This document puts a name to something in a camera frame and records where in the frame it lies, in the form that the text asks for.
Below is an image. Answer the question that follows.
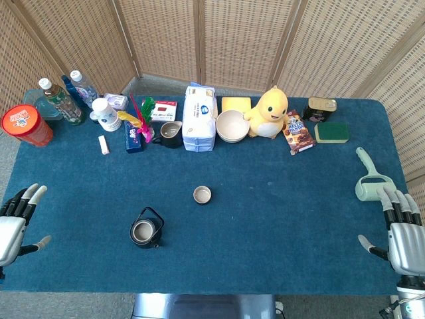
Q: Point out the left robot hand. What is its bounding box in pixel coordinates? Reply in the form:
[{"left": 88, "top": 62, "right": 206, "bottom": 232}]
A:
[{"left": 0, "top": 183, "right": 52, "bottom": 267}]

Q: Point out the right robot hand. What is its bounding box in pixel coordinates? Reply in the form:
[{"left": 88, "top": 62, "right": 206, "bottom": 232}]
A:
[{"left": 357, "top": 185, "right": 425, "bottom": 276}]

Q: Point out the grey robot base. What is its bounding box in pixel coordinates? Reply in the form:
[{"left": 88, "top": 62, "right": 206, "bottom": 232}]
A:
[{"left": 131, "top": 293, "right": 277, "bottom": 319}]

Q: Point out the pale green lint roller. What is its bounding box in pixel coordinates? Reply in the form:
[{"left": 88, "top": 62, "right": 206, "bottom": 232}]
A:
[{"left": 355, "top": 147, "right": 394, "bottom": 203}]

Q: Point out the orange lidded snack tub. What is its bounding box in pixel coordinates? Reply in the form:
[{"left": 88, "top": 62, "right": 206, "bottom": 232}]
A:
[{"left": 1, "top": 104, "right": 54, "bottom": 148}]

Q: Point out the green scouring sponge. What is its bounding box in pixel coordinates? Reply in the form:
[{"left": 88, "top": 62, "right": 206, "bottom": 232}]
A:
[{"left": 313, "top": 122, "right": 351, "bottom": 144}]

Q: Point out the clear plastic container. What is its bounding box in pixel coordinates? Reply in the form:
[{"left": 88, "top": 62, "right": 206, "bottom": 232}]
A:
[{"left": 22, "top": 88, "right": 64, "bottom": 121}]

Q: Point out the green tea bottle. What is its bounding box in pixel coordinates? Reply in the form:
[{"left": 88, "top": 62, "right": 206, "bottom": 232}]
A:
[{"left": 38, "top": 77, "right": 86, "bottom": 126}]

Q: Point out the white pill bottle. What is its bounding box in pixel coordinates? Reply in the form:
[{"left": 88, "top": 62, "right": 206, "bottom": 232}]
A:
[{"left": 91, "top": 97, "right": 122, "bottom": 133}]

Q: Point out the chocolate biscuit box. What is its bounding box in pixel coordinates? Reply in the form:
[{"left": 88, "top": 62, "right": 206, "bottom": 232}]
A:
[{"left": 282, "top": 110, "right": 317, "bottom": 156}]

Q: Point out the blue bottle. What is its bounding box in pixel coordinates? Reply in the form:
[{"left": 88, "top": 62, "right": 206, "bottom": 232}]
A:
[{"left": 61, "top": 74, "right": 88, "bottom": 109}]

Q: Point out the blue toothpaste box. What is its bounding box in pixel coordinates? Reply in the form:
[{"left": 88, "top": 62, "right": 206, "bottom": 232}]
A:
[{"left": 124, "top": 119, "right": 145, "bottom": 154}]

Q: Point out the canned meat tin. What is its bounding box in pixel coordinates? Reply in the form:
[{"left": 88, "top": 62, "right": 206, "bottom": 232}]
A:
[{"left": 301, "top": 96, "right": 338, "bottom": 123}]

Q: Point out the clear water bottle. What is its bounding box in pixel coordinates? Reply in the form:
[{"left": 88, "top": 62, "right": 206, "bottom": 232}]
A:
[{"left": 69, "top": 70, "right": 100, "bottom": 110}]

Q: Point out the purple soap box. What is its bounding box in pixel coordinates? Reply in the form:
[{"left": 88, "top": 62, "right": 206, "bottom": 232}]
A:
[{"left": 103, "top": 92, "right": 129, "bottom": 112}]

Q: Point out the blue table cloth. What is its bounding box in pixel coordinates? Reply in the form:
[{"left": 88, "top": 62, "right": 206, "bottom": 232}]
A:
[{"left": 0, "top": 88, "right": 410, "bottom": 296}]

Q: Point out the colourful feather shuttlecock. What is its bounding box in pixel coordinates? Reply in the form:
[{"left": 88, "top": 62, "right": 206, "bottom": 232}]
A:
[{"left": 116, "top": 93, "right": 157, "bottom": 144}]

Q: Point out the yellow duck plush toy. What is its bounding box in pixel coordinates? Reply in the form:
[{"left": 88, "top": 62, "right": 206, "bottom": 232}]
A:
[{"left": 243, "top": 85, "right": 291, "bottom": 140}]

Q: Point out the black pitcher cup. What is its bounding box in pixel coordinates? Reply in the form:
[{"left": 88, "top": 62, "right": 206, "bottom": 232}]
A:
[{"left": 151, "top": 120, "right": 184, "bottom": 149}]

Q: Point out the small beige teacup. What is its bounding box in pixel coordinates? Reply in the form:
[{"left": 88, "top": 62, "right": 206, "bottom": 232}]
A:
[{"left": 193, "top": 185, "right": 213, "bottom": 205}]

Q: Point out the red and white card box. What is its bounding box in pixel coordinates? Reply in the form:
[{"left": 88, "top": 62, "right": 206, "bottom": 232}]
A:
[{"left": 141, "top": 100, "right": 178, "bottom": 123}]

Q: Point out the beige bowl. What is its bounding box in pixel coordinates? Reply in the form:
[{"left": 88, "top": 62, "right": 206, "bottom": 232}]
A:
[{"left": 215, "top": 110, "right": 250, "bottom": 144}]

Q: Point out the yellow sponge block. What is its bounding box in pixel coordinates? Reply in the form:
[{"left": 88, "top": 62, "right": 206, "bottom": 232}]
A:
[{"left": 221, "top": 96, "right": 252, "bottom": 114}]

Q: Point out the white tissue pack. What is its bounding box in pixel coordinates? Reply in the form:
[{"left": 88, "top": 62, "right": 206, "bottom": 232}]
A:
[{"left": 181, "top": 81, "right": 218, "bottom": 153}]

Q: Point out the woven bamboo folding screen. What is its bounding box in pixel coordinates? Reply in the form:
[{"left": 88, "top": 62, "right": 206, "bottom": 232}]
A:
[{"left": 0, "top": 0, "right": 425, "bottom": 213}]

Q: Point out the black teapot with handle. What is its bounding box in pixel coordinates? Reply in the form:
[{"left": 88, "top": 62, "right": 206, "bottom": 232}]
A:
[{"left": 129, "top": 206, "right": 165, "bottom": 250}]

